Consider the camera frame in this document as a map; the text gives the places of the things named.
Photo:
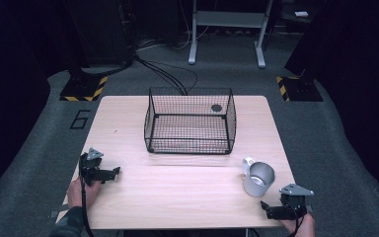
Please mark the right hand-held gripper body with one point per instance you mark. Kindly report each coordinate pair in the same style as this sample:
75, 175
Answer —
294, 200

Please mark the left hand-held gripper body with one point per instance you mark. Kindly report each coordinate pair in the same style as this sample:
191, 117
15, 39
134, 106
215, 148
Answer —
92, 166

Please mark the person's right hand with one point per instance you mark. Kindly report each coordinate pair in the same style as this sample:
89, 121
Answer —
304, 227

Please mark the person's left hand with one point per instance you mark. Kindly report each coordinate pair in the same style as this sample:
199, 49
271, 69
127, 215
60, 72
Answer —
75, 194

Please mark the silver metal cup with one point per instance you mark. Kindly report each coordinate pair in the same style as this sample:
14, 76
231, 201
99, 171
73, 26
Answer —
258, 180

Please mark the grey tape strip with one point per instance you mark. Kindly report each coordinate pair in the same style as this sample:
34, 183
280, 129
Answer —
58, 212

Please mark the black striped stand base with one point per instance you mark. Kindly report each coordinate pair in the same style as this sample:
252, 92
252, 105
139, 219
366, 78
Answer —
84, 89
299, 89

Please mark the black round table grommet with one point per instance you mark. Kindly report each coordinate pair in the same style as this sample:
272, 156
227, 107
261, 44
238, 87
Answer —
216, 108

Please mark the black cabinet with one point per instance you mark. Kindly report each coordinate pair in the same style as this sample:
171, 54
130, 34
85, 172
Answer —
100, 33

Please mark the small white box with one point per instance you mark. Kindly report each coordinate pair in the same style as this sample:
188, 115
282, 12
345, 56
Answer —
301, 14

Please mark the white metal stand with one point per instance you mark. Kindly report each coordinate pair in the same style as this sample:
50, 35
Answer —
230, 19

